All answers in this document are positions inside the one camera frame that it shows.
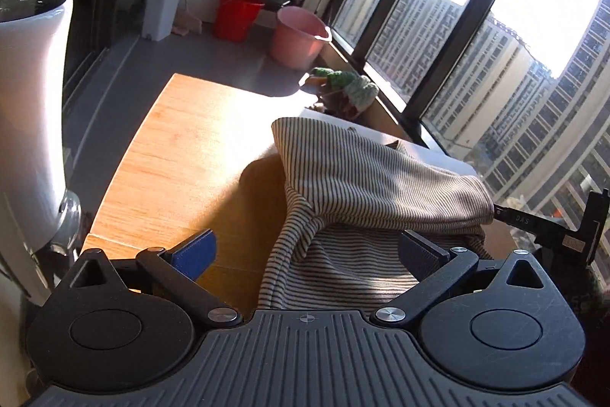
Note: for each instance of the striped knit garment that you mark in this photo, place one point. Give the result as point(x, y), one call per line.
point(362, 178)

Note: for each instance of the black window frame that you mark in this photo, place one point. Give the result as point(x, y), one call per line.
point(457, 21)

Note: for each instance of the red plastic bucket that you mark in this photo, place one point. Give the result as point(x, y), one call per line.
point(236, 18)

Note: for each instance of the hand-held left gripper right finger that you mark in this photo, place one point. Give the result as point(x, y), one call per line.
point(420, 255)

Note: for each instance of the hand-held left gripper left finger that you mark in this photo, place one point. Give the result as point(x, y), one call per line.
point(195, 253)

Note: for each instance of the white upright floor cleaner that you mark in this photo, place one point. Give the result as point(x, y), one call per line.
point(33, 102)

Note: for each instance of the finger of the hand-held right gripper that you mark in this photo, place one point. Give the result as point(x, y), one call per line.
point(517, 217)

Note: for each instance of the pink plastic bucket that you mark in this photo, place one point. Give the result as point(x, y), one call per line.
point(298, 37)

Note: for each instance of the white pedal trash bin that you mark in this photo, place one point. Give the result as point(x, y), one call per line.
point(162, 9)

